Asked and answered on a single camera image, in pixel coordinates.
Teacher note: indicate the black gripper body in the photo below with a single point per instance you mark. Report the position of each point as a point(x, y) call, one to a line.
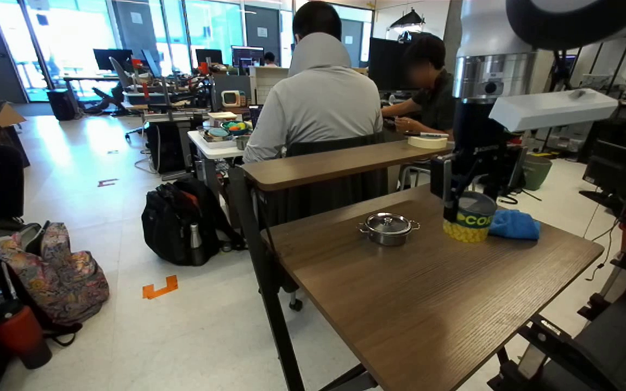
point(484, 150)

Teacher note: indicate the yellow green tin can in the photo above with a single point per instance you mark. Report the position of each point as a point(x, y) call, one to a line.
point(472, 218)

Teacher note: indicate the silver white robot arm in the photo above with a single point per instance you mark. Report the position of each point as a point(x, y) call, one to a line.
point(495, 63)

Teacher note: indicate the small steel pot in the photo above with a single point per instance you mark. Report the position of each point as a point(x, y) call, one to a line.
point(388, 229)

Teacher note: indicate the roll of masking tape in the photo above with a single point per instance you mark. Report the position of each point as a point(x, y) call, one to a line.
point(429, 142)

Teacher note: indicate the person in dark shirt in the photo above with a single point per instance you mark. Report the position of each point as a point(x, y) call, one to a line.
point(431, 107)

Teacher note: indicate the blue cloth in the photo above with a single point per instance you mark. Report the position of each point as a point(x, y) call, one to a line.
point(514, 224)

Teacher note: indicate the wooden raised shelf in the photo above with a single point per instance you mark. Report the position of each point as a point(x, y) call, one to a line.
point(328, 165)

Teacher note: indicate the person in grey shirt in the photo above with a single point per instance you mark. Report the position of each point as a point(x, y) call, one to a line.
point(323, 99)

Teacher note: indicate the wooden table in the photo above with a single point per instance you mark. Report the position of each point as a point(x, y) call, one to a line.
point(429, 314)

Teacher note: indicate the black office chair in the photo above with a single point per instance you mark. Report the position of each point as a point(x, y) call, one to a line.
point(332, 193)

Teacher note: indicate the white desk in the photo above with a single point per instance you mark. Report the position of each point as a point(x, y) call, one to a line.
point(214, 150)

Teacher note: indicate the black backpack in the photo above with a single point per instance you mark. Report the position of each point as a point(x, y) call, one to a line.
point(186, 224)

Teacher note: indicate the orange floor tape marker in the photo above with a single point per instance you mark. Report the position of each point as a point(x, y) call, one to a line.
point(154, 291)

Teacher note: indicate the floral backpack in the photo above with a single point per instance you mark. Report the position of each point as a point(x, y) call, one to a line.
point(63, 288)

